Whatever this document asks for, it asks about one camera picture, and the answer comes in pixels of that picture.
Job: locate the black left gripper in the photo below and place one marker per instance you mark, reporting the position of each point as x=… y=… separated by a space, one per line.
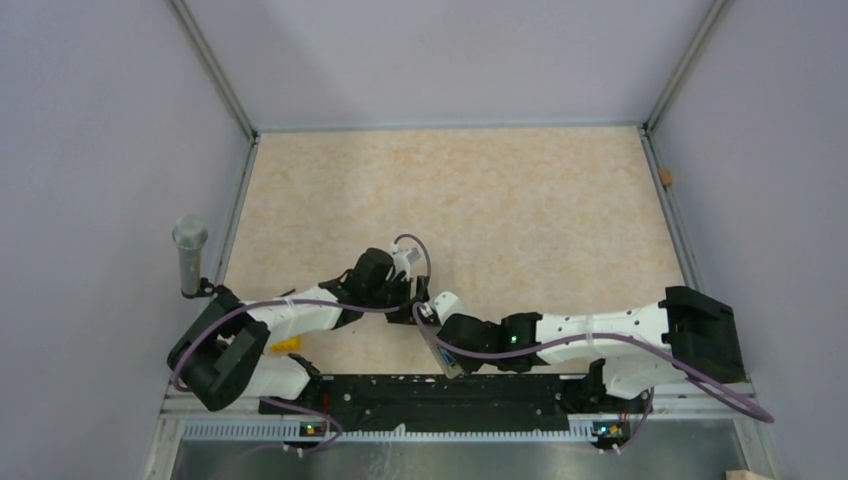
x=405 y=314

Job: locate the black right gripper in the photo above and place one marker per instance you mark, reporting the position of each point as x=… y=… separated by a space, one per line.
x=469 y=365

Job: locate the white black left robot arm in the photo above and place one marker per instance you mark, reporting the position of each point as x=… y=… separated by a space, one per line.
x=227 y=352

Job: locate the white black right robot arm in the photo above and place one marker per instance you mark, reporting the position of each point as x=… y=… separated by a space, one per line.
x=685 y=334

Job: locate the yellow clamp tool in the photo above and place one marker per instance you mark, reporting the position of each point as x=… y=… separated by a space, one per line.
x=290 y=345

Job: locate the grey microphone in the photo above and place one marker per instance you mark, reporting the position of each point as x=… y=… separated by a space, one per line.
x=190 y=235

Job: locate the small tan block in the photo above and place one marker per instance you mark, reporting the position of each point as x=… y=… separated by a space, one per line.
x=665 y=177

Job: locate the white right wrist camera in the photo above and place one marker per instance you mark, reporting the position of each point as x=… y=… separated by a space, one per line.
x=441 y=307

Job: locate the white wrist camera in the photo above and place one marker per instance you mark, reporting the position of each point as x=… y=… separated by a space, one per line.
x=404 y=258
x=441 y=307

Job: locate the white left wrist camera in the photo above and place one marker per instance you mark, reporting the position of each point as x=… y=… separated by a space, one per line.
x=404 y=258

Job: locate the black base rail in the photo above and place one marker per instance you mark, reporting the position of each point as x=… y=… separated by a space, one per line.
x=477 y=403

